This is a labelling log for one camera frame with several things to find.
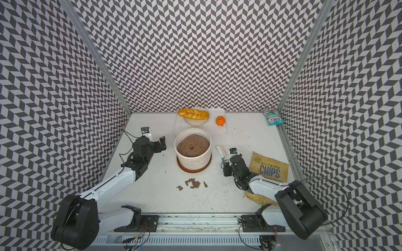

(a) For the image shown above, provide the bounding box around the blue white scrub brush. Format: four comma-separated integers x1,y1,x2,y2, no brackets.
216,145,227,162

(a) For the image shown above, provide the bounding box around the white ceramic pot with soil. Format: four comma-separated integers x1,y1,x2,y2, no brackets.
174,128,212,169

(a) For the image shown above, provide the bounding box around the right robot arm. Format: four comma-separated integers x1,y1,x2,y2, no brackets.
222,154,328,240

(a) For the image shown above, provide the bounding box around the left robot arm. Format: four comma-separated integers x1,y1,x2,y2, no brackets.
51,136,166,251

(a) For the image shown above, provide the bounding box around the brown pot saucer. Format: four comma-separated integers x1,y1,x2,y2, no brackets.
177,156,212,174

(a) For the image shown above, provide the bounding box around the mud flake on table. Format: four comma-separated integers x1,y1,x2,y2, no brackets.
185,178,201,189

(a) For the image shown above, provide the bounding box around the yellow chips bag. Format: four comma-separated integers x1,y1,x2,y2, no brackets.
245,152,290,207

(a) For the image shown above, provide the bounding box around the yellow braided bread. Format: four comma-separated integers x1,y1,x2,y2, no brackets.
178,108,209,120

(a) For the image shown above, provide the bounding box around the white cutting board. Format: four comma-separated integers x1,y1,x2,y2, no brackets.
174,107,227,136

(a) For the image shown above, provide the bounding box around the orange tangerine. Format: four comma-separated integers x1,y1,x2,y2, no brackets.
215,116,226,127

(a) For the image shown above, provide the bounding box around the teal snack packet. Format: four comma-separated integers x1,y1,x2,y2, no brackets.
262,108,285,126

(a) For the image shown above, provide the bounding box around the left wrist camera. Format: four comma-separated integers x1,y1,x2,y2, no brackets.
141,127,153,142

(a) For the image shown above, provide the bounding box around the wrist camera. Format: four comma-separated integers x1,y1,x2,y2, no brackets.
229,147,238,157
141,127,153,142

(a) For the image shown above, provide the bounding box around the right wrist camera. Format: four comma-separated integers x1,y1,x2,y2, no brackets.
229,147,238,157

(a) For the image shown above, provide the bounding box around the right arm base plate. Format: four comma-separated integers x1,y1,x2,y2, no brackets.
238,204,286,233

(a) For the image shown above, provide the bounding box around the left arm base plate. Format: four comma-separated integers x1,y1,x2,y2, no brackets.
114,205,159,233

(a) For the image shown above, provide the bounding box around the aluminium front rail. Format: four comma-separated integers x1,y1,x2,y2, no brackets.
67,213,334,236

